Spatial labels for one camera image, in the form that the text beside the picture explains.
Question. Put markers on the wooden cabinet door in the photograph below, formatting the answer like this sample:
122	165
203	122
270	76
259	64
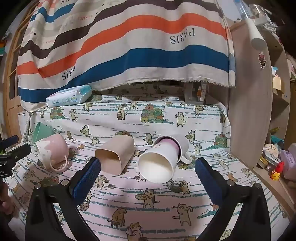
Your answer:
13	76

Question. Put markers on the green cup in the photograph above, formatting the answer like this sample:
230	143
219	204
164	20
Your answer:
42	133

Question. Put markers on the striped cloth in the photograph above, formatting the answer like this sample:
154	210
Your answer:
129	44

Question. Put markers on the white mug with purple inside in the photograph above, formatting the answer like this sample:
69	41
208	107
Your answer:
182	144

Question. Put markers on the wet wipes pack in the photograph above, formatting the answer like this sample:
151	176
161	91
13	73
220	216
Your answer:
69	96

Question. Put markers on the beige square cup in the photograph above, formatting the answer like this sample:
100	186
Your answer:
116	154

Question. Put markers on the person's left hand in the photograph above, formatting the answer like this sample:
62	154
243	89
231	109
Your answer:
6	199

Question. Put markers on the round white tin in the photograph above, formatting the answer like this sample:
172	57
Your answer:
271	154

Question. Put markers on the wooden shelf unit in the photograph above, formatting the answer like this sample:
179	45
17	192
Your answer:
252	97

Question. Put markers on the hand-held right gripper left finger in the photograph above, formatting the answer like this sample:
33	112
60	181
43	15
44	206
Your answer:
86	179

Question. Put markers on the white lamp head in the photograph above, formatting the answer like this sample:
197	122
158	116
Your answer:
254	34

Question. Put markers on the cat print tablecloth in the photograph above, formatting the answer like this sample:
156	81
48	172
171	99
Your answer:
143	204

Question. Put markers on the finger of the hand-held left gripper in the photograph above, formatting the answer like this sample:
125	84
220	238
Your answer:
10	141
18	151

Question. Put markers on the pink and white mug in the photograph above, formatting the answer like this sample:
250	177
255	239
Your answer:
54	149

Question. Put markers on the yellow toy chick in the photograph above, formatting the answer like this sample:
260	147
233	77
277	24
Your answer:
277	172

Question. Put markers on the white paper cup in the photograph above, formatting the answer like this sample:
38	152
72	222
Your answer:
159	162

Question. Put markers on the cartoon sticker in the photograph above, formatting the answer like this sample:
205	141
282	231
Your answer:
262	59

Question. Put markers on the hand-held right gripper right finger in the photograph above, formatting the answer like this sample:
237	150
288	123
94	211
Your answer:
208	179

